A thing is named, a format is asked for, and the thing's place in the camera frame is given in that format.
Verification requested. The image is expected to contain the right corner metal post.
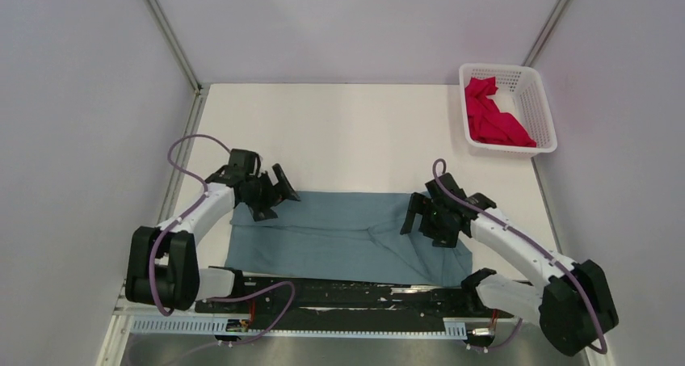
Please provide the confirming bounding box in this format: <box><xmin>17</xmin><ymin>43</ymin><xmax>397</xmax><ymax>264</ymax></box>
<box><xmin>522</xmin><ymin>0</ymin><xmax>573</xmax><ymax>67</ymax></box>

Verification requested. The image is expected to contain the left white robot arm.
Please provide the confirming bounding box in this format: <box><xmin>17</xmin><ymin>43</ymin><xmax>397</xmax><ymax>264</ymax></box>
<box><xmin>124</xmin><ymin>149</ymin><xmax>300</xmax><ymax>316</ymax></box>

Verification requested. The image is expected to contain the white plastic basket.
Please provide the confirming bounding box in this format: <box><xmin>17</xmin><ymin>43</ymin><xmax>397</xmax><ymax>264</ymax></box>
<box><xmin>459</xmin><ymin>63</ymin><xmax>557</xmax><ymax>158</ymax></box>

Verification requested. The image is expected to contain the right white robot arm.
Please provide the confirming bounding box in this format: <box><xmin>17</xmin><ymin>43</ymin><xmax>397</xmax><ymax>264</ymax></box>
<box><xmin>401</xmin><ymin>172</ymin><xmax>620</xmax><ymax>356</ymax></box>

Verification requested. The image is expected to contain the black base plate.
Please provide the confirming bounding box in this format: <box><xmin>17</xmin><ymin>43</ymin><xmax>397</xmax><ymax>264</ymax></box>
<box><xmin>194</xmin><ymin>276</ymin><xmax>510</xmax><ymax>331</ymax></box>

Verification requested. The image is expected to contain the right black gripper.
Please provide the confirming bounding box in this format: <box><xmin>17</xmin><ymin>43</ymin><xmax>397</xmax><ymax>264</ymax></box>
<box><xmin>401</xmin><ymin>192</ymin><xmax>458</xmax><ymax>249</ymax></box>

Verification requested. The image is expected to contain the left corner metal post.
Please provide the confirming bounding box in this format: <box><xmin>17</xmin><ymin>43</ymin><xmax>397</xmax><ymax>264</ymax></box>
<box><xmin>143</xmin><ymin>0</ymin><xmax>202</xmax><ymax>95</ymax></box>

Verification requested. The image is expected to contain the slotted cable duct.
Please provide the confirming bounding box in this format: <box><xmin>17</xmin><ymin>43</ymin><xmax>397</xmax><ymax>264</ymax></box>
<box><xmin>129</xmin><ymin>316</ymin><xmax>468</xmax><ymax>340</ymax></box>

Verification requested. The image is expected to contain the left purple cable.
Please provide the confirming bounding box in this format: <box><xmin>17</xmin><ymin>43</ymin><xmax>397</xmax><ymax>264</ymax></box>
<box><xmin>148</xmin><ymin>134</ymin><xmax>296</xmax><ymax>348</ymax></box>

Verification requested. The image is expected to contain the corner metal post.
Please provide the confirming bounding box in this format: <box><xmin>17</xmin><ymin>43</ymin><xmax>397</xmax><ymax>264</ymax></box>
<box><xmin>143</xmin><ymin>0</ymin><xmax>202</xmax><ymax>95</ymax></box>
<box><xmin>522</xmin><ymin>0</ymin><xmax>573</xmax><ymax>67</ymax></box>

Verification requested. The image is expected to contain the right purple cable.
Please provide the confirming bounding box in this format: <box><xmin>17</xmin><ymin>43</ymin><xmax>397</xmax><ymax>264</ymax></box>
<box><xmin>431</xmin><ymin>158</ymin><xmax>610</xmax><ymax>355</ymax></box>

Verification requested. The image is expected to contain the red t-shirt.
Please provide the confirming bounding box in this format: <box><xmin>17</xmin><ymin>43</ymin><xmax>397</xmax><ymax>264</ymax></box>
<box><xmin>464</xmin><ymin>77</ymin><xmax>537</xmax><ymax>148</ymax></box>

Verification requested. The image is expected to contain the purple cable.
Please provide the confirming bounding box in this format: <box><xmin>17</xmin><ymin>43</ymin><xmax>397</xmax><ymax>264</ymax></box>
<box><xmin>431</xmin><ymin>158</ymin><xmax>610</xmax><ymax>355</ymax></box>
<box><xmin>148</xmin><ymin>134</ymin><xmax>296</xmax><ymax>348</ymax></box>

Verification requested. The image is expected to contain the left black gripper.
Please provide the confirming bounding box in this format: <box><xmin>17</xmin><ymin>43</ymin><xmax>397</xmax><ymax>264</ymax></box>
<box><xmin>245</xmin><ymin>163</ymin><xmax>300</xmax><ymax>221</ymax></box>

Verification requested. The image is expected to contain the teal blue t-shirt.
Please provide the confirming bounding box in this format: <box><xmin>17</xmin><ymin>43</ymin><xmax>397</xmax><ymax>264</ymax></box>
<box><xmin>225</xmin><ymin>191</ymin><xmax>473</xmax><ymax>287</ymax></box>

